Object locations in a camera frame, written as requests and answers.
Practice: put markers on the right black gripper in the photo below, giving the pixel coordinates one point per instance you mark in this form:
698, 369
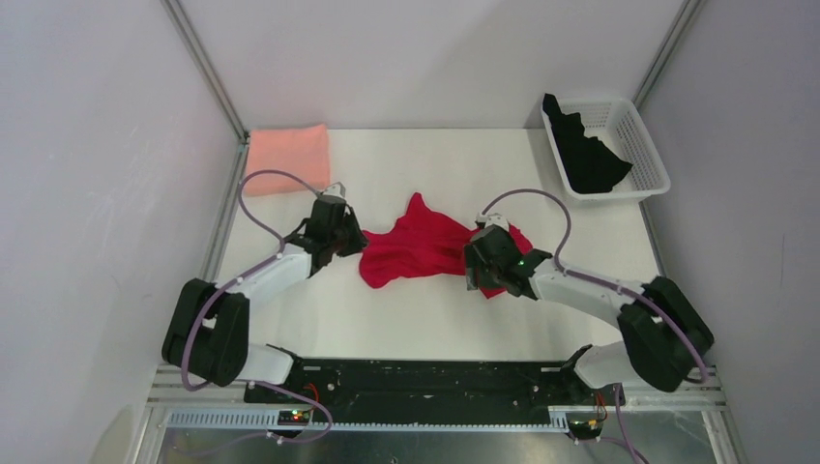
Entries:
473, 259

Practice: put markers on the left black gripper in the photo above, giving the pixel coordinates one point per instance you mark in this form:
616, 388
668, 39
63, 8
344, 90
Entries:
359, 241

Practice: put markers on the red t shirt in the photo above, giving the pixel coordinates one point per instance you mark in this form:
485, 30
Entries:
422, 243

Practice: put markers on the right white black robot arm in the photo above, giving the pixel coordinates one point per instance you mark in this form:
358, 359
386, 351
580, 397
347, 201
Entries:
663, 338

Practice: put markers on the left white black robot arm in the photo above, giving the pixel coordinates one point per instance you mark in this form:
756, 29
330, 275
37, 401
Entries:
208, 334

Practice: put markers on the folded pink t shirt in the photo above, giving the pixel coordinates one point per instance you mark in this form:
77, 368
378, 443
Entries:
303, 152

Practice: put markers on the black t shirt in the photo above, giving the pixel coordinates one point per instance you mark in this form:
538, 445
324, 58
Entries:
591, 167

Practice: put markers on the white plastic basket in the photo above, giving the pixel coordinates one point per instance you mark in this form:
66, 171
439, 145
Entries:
616, 123

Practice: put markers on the right controller board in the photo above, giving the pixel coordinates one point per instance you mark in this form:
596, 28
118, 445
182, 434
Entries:
584, 430

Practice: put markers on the controller board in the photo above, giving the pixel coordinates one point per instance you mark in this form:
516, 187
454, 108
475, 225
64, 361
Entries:
294, 418
584, 430

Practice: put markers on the left controller board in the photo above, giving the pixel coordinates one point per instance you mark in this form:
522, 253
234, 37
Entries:
294, 418

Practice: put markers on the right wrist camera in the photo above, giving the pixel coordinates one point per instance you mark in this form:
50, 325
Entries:
493, 219

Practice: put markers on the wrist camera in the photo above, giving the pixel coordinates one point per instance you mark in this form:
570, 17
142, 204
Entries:
493, 219
337, 190

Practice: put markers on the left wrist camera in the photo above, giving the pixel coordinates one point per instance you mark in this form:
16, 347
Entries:
337, 190

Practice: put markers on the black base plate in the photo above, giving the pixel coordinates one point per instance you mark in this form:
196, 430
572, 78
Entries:
443, 391

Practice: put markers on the grey slotted cable duct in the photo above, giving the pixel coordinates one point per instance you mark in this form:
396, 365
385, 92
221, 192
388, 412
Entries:
266, 420

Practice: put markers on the left aluminium frame post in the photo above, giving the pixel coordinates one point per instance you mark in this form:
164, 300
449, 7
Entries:
199, 55

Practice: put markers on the aluminium frame post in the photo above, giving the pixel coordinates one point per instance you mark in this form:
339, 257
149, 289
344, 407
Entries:
681, 23
199, 55

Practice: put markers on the right aluminium frame post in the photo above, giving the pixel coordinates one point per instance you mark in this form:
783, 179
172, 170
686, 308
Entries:
681, 23

